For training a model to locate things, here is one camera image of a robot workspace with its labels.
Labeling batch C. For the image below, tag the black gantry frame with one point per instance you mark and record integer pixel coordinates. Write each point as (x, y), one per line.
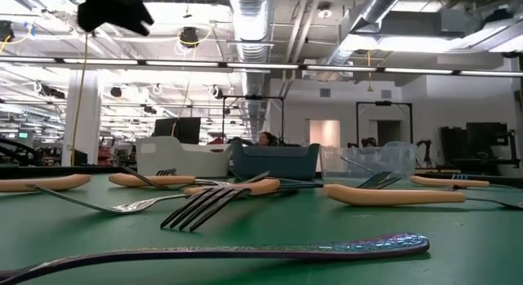
(384, 103)

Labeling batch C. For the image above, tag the grey wall vent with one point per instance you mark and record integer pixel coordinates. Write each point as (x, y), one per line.
(324, 92)
(386, 93)

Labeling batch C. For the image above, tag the blue plastic bin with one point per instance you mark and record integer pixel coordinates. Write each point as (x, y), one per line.
(274, 162)

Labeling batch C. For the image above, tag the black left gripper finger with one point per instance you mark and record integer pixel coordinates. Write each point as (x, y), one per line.
(142, 19)
(137, 29)

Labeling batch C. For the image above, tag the round ceiling sensor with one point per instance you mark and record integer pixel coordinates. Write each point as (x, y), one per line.
(324, 10)

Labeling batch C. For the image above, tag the green exit sign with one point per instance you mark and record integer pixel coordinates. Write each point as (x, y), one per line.
(23, 134)

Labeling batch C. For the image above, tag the black dome camera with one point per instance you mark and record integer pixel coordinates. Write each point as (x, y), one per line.
(116, 92)

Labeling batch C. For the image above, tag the long ceiling light rail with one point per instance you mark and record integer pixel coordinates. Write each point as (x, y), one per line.
(261, 65)

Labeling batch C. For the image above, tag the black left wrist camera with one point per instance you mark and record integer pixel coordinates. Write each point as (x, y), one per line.
(88, 24)

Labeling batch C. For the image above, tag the small black robot arm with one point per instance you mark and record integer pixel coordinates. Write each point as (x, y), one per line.
(425, 148)

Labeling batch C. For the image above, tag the silver ventilation duct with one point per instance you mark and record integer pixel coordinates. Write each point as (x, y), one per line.
(255, 85)
(380, 7)

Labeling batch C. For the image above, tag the clear plastic bin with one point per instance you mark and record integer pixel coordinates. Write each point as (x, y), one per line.
(396, 162)

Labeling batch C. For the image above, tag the white plastic bin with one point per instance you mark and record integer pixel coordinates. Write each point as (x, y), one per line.
(184, 160)

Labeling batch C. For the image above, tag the white square pillar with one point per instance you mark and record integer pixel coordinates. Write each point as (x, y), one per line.
(88, 134)

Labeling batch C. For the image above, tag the green table mat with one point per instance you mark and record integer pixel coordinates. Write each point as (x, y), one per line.
(286, 219)

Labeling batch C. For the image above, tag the grey rectangular air duct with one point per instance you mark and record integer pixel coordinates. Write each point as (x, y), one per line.
(461, 23)

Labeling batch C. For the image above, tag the black workstation equipment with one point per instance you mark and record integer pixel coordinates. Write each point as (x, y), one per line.
(486, 138)

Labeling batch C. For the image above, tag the person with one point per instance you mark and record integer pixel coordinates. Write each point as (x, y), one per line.
(267, 138)
(369, 142)

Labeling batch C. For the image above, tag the black monitor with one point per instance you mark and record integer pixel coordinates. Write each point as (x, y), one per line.
(177, 130)

